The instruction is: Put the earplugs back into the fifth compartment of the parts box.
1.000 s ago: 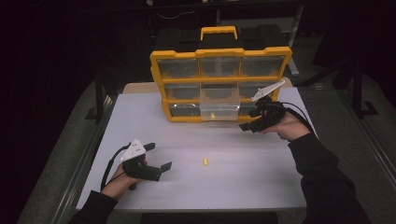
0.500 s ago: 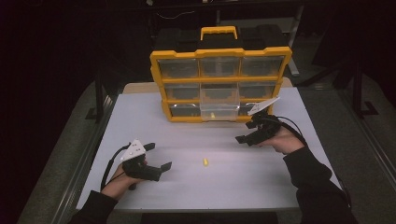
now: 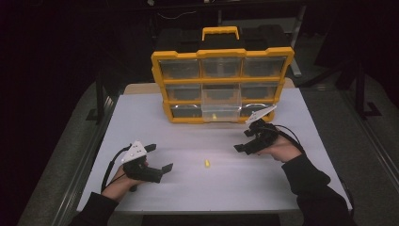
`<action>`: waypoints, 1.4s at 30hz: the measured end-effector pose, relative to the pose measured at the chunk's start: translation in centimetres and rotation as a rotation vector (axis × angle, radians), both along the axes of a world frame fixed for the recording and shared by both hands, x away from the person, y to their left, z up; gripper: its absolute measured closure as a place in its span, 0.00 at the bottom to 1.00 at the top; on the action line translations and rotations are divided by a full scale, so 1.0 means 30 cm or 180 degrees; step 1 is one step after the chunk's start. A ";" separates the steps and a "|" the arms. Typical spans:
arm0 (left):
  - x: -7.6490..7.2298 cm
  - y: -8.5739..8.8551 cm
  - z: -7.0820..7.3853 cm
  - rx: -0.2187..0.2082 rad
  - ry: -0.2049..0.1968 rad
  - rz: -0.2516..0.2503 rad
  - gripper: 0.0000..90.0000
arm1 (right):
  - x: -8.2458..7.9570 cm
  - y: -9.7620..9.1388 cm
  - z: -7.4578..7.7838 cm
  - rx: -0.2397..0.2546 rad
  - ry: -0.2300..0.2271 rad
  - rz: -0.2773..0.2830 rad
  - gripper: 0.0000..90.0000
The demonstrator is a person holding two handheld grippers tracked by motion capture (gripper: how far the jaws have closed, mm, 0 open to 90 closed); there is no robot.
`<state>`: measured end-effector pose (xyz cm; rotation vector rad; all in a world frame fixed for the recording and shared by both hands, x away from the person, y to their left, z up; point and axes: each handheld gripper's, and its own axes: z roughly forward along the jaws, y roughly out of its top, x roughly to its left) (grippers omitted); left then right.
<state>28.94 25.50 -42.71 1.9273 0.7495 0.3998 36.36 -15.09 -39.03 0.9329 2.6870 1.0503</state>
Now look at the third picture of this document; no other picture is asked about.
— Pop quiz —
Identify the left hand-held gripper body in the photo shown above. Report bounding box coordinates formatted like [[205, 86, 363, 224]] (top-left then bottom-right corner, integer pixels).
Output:
[[120, 139, 165, 193]]

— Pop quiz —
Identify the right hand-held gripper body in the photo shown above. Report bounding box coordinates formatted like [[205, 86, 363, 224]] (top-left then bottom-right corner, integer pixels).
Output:
[[244, 105, 280, 155]]

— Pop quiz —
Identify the clear plastic drawer bin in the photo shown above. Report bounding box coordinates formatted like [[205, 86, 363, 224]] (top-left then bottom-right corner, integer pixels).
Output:
[[200, 83, 243, 123]]

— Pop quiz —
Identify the yellow black drawer organizer cabinet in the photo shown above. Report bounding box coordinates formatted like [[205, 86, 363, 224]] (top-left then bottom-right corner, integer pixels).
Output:
[[151, 25, 295, 124]]

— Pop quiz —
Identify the person's right hand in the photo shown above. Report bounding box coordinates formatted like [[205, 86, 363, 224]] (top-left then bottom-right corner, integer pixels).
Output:
[[258, 134, 303, 164]]

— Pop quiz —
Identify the person's left hand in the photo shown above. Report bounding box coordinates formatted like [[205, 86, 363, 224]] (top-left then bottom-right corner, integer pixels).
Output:
[[100, 159, 150, 202]]

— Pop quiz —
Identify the black metal stand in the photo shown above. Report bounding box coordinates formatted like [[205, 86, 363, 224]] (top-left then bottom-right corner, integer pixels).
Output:
[[353, 60, 383, 120], [86, 70, 111, 125]]

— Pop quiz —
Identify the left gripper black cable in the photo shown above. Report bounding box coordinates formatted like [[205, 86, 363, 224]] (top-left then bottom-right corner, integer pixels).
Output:
[[100, 143, 133, 193]]

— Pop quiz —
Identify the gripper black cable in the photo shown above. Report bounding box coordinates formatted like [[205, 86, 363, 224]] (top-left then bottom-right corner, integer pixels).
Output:
[[266, 123, 356, 218], [100, 143, 133, 193]]

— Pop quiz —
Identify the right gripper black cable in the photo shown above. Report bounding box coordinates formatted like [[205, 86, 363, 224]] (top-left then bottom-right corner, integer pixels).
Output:
[[266, 123, 356, 218]]

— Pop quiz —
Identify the aluminium floor rail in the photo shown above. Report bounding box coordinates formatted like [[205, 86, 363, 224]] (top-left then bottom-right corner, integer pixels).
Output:
[[340, 89, 399, 186], [51, 93, 120, 226]]

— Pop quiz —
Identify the thin white cable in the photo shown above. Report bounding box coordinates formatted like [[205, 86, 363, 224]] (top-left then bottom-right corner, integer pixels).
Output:
[[156, 10, 198, 21]]

